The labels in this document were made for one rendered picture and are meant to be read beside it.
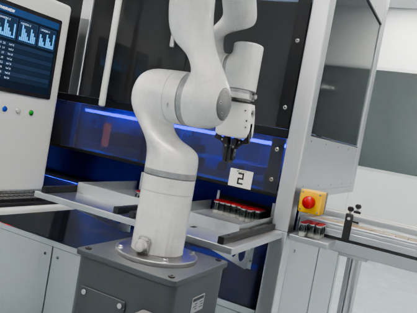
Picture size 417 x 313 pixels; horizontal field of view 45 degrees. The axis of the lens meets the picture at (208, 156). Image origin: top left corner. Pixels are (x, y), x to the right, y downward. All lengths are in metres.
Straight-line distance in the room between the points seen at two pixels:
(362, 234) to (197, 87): 0.87
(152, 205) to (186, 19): 0.40
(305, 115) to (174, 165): 0.67
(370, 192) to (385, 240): 4.55
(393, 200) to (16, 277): 4.71
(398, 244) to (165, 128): 0.88
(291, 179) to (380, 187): 4.62
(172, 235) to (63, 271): 1.11
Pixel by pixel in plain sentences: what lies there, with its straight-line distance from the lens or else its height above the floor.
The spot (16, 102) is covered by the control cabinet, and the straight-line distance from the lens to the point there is 1.97.
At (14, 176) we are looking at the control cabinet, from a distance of 2.02.
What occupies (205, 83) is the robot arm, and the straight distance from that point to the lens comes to 1.06.
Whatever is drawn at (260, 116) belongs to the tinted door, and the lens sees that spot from 1.70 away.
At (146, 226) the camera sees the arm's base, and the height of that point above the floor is 0.93.
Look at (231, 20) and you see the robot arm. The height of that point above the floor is 1.45.
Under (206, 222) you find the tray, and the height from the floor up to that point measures 0.90.
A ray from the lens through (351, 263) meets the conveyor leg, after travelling 1.77.
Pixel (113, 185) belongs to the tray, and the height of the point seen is 0.90.
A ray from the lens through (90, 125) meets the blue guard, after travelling 2.06.
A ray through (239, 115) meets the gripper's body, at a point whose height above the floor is 1.22.
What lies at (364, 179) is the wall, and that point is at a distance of 6.25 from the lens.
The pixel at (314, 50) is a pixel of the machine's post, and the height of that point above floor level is 1.47.
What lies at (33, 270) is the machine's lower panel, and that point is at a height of 0.45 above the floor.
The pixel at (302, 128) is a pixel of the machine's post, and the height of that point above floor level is 1.22.
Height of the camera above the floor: 1.16
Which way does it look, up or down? 3 degrees down
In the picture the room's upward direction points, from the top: 10 degrees clockwise
